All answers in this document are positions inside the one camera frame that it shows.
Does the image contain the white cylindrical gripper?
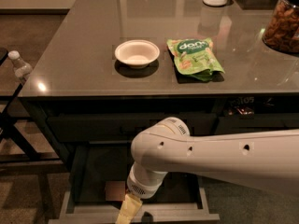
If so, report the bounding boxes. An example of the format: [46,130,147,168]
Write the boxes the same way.
[115,162,167,224]

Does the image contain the red coke can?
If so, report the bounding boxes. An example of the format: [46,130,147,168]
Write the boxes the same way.
[105,181,126,201]

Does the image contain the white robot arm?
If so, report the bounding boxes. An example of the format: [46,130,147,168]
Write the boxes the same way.
[116,117,299,224]

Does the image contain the open middle drawer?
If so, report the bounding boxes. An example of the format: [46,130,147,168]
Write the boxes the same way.
[49,145,220,224]

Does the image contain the open drawer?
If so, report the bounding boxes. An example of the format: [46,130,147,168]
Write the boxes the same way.
[49,145,220,224]
[215,96,299,134]

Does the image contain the closed top drawer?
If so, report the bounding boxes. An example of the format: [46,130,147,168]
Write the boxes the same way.
[47,112,217,143]

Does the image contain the snack packets in drawer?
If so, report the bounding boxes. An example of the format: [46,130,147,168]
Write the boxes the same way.
[225,106,254,116]

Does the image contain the right top open drawer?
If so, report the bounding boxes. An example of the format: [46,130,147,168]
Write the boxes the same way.
[215,96,299,134]

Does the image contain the dark cabinet counter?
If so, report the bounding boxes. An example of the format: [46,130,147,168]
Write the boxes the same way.
[20,0,299,224]

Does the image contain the black folding table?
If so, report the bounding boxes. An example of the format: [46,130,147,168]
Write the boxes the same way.
[0,47,62,165]

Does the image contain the white paper bowl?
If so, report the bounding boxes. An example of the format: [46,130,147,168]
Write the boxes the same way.
[114,40,160,69]

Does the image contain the green chip bag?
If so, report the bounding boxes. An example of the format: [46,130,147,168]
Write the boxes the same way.
[166,38,224,82]

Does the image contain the clear plastic water bottle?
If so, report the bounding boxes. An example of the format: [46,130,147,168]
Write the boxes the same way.
[8,50,33,85]

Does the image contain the glass jar of nuts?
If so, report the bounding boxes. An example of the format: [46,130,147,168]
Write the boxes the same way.
[263,0,299,53]

